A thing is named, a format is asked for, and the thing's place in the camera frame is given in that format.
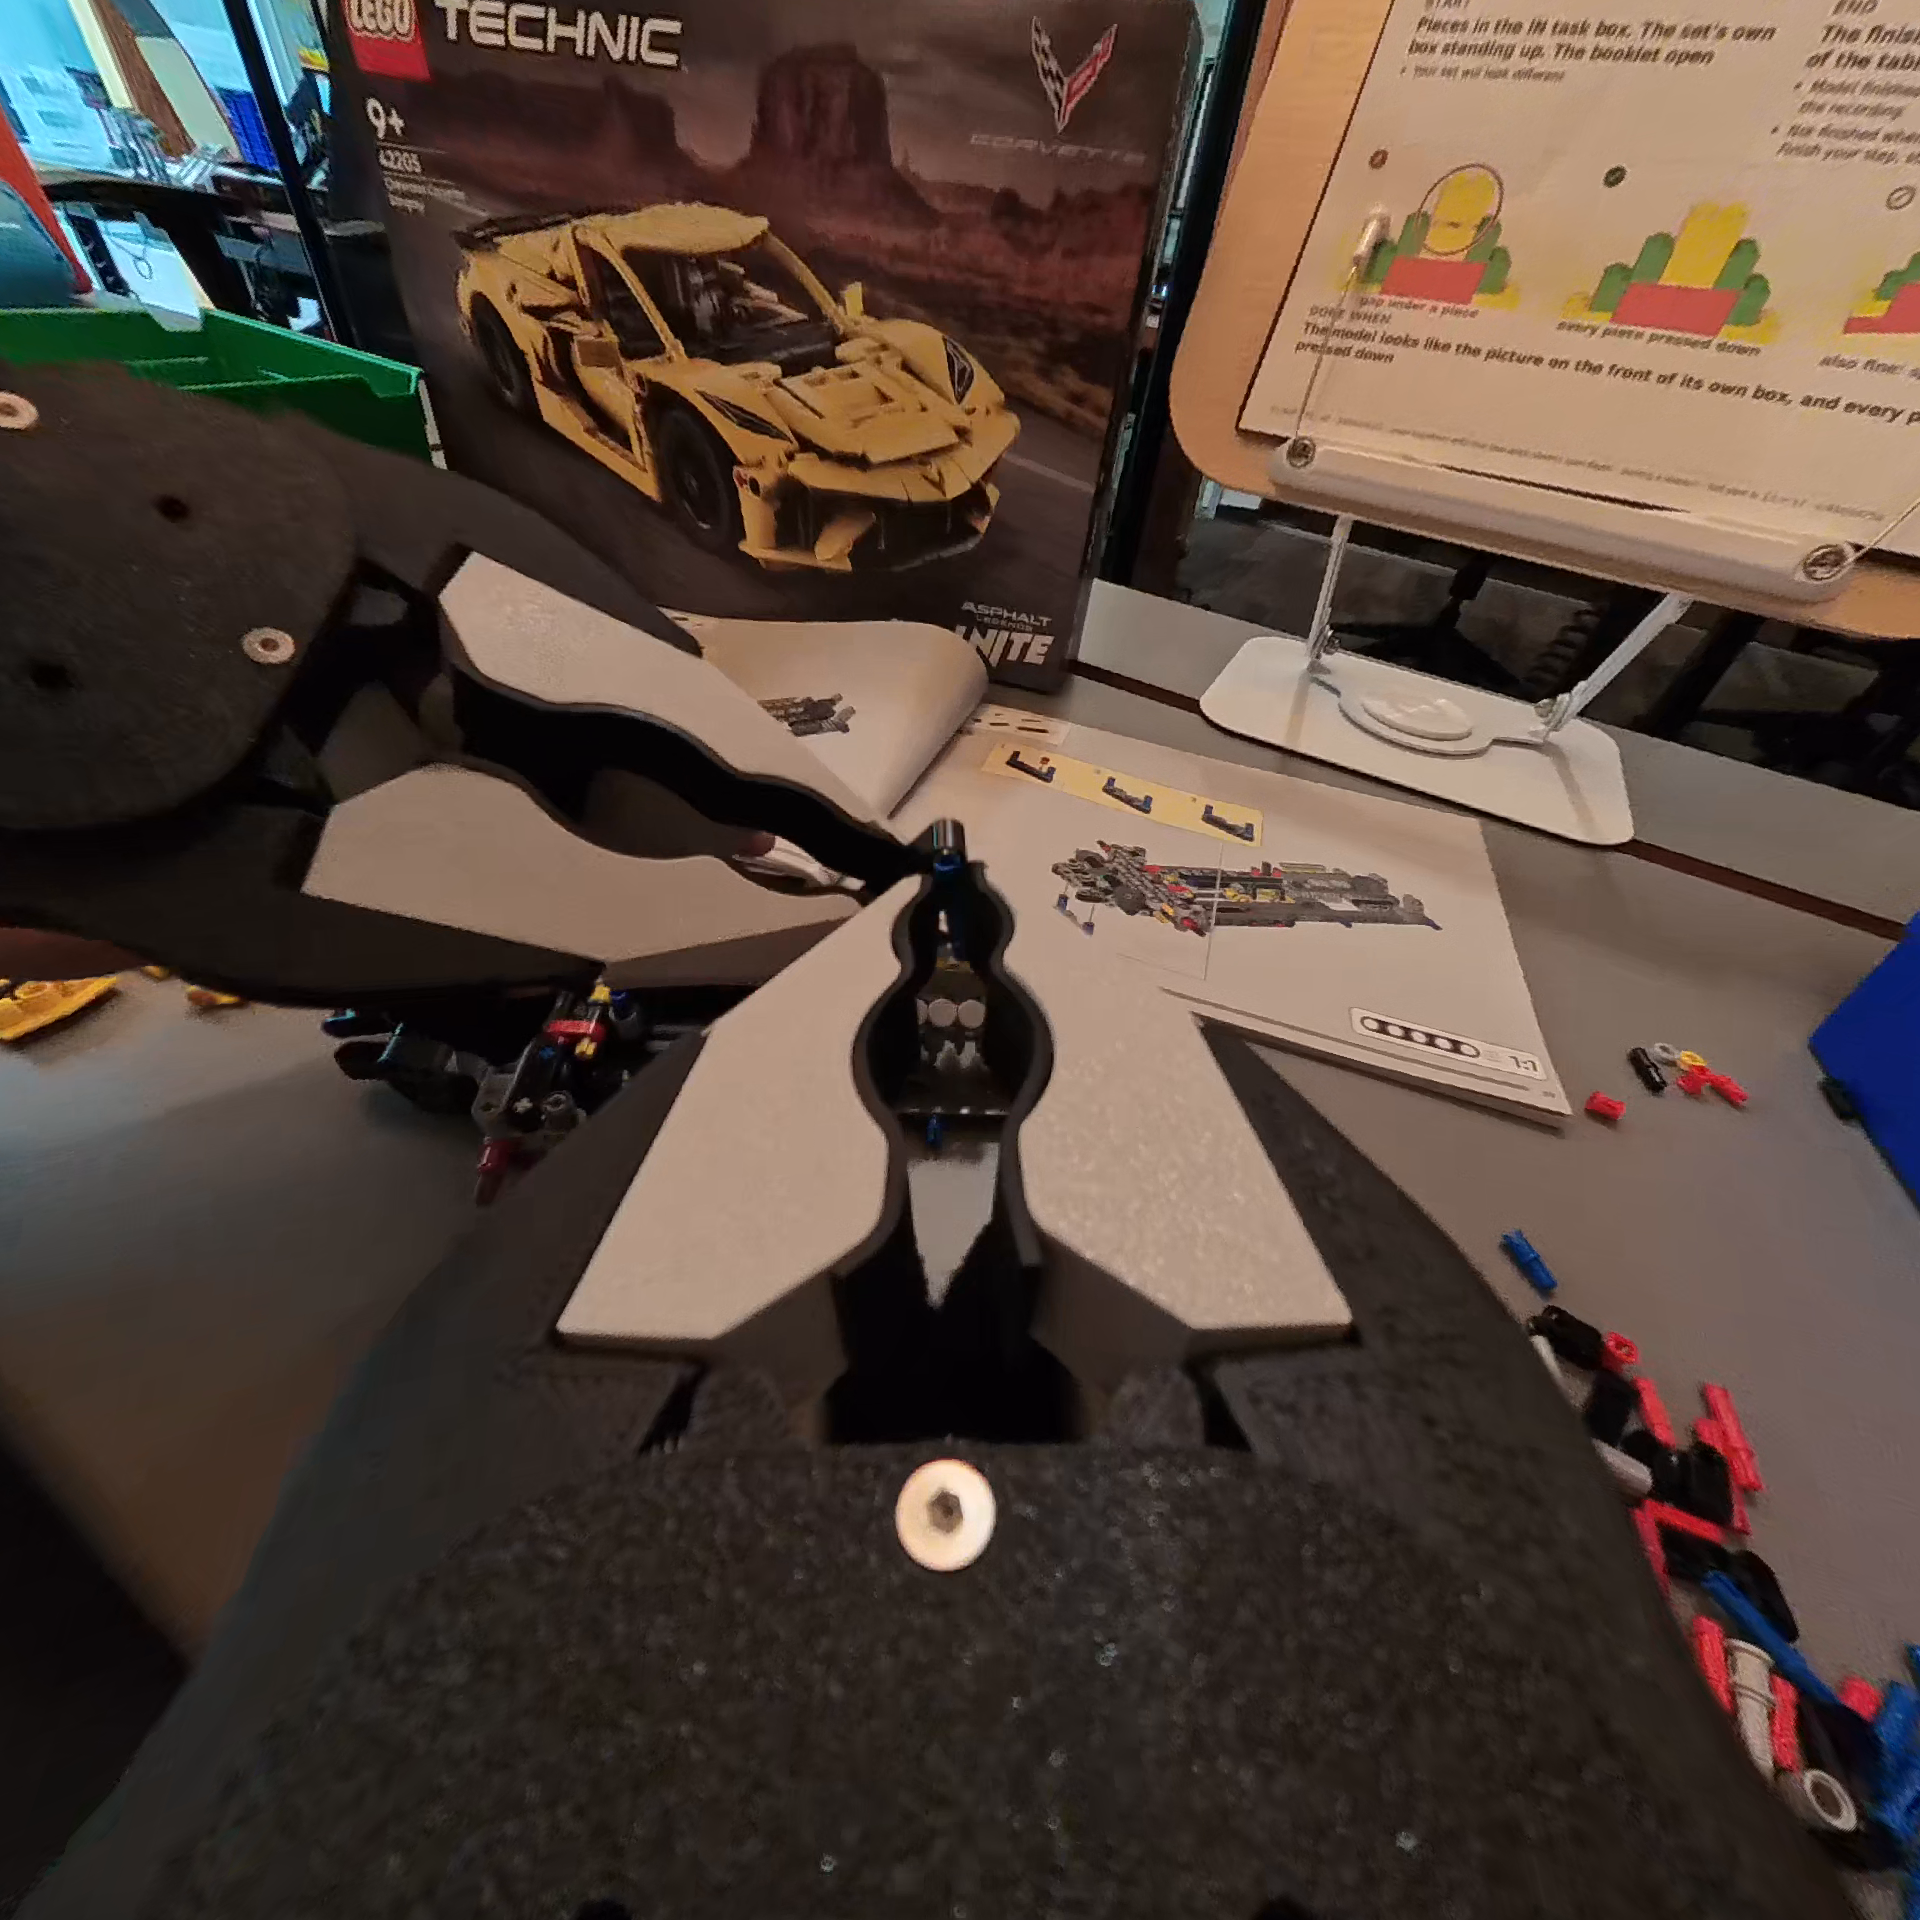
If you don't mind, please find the pile of yellow lego pieces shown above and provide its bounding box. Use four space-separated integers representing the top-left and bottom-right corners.
0 975 250 1047

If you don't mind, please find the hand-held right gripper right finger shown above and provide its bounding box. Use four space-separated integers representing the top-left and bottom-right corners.
960 877 1359 1410

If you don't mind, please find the pile of mixed lego pieces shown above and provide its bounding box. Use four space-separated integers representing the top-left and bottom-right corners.
1524 1301 1920 1878

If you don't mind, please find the small red yellow lego cluster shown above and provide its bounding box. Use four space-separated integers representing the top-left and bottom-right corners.
1629 1038 1752 1115

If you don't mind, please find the thick open lego instruction booklet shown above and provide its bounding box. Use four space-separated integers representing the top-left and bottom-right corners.
664 608 988 819

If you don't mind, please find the green plastic bin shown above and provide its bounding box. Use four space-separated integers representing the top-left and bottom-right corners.
0 304 433 464

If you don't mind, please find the long lego chassis assembly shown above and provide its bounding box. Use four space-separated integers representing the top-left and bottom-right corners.
333 962 1019 1209

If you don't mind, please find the lego instruction sheet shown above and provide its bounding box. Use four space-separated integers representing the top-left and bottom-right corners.
901 724 1569 1122

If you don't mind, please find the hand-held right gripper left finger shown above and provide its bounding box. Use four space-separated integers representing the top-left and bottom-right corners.
557 877 940 1418

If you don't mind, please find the blue plastic bin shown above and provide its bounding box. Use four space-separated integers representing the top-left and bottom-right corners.
1812 919 1920 1208

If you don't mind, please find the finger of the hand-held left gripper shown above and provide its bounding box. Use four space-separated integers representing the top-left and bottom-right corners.
301 767 871 975
438 551 918 881

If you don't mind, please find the lego box with yellow car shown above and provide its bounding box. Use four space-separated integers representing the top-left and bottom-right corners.
323 0 1202 700

